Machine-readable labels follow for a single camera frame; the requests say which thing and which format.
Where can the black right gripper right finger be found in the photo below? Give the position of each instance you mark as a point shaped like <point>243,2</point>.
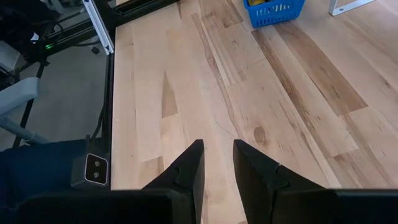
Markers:
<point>267,193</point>

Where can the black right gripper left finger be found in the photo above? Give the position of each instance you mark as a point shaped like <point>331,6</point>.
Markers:
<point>183,193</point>

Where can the person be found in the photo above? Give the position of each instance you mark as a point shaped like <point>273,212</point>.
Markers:
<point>40,168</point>

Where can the blue plastic basket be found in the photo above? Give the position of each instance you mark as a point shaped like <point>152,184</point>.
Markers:
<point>273,14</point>

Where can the light grey operator chair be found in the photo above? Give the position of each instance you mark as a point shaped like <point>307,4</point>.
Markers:
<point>15,102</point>

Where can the white perforated metal shelf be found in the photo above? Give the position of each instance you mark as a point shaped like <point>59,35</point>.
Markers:
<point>342,7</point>

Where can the black aluminium table frame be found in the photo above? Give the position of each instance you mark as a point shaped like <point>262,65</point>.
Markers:
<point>107,93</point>

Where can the silver metal bracket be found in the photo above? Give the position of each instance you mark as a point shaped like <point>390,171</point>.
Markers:
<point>99,26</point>

